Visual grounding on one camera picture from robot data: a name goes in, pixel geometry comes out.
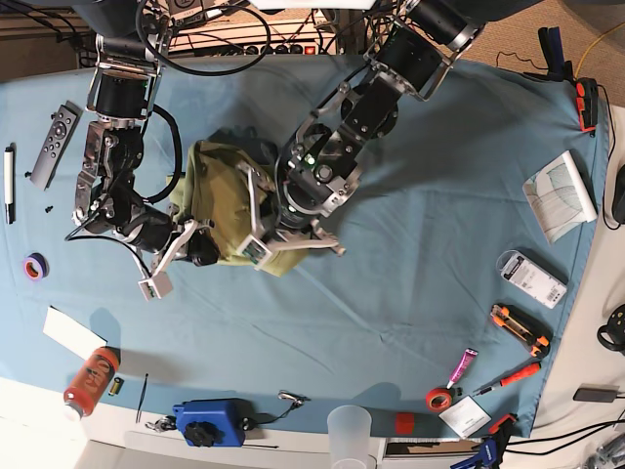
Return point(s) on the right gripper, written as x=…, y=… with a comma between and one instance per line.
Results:
x=190, y=241

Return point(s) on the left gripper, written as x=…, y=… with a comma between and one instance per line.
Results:
x=280, y=240

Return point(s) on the olive green t-shirt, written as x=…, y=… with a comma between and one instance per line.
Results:
x=213, y=188

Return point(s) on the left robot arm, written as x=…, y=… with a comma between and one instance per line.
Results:
x=316, y=172

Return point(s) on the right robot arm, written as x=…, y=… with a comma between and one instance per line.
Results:
x=132, y=35

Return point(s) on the blue table cloth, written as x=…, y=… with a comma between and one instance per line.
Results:
x=440, y=200

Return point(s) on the white paper card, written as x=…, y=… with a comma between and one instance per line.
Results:
x=71, y=334

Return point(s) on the small yellow black battery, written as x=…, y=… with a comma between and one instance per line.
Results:
x=116, y=386

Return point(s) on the purple tape roll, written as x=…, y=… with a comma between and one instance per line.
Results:
x=35, y=266

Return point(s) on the silver carabiner clip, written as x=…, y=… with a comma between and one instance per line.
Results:
x=295, y=399

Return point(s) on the black tweezers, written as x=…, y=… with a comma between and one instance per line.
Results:
x=141, y=400

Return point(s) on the blue plastic box device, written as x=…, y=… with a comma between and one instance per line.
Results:
x=212, y=423

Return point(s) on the grey remote control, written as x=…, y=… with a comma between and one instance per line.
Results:
x=64, y=122

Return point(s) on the translucent plastic cup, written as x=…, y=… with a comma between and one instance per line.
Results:
x=349, y=429

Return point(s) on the pink glue tube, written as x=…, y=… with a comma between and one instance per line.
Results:
x=467, y=358

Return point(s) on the red tape roll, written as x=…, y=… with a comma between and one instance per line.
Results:
x=440, y=399

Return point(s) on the clear plastic screw box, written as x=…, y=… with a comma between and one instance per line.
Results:
x=521, y=272

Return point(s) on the red plastic block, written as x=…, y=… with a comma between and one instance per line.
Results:
x=404, y=423

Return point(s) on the white marker pen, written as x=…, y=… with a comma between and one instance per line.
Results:
x=9, y=183

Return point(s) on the white power strip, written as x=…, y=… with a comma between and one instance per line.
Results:
x=226, y=38

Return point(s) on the white square packet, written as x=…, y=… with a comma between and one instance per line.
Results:
x=465, y=418

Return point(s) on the orange black utility knife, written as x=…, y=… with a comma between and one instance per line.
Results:
x=533, y=334

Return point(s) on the leaf pattern notebook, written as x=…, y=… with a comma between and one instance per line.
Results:
x=559, y=198

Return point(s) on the blue black clamp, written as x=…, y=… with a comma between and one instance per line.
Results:
x=490, y=451

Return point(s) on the black orange tool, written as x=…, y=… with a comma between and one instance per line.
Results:
x=587, y=104

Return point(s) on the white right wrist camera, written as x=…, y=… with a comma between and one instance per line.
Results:
x=156, y=286

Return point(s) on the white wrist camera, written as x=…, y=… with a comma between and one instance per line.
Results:
x=156, y=286
x=255, y=251

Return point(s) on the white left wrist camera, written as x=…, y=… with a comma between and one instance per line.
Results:
x=255, y=251

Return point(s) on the orange handle screwdriver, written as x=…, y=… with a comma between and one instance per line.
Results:
x=516, y=376

